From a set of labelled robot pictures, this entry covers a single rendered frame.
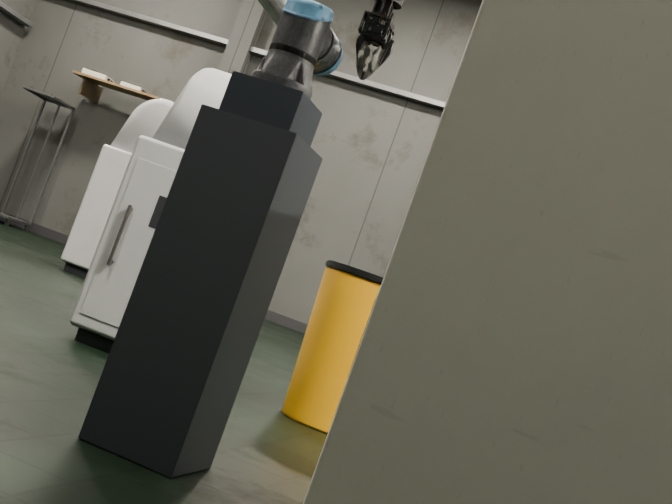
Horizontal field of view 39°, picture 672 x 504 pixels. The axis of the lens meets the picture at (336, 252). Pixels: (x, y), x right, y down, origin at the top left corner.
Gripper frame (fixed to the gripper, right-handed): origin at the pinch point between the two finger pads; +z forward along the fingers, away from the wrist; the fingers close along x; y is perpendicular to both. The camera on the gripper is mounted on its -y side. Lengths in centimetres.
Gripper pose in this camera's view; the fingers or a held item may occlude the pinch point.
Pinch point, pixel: (363, 75)
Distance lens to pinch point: 238.1
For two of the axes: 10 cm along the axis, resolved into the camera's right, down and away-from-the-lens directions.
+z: -3.4, 9.4, -0.5
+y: -1.6, -1.1, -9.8
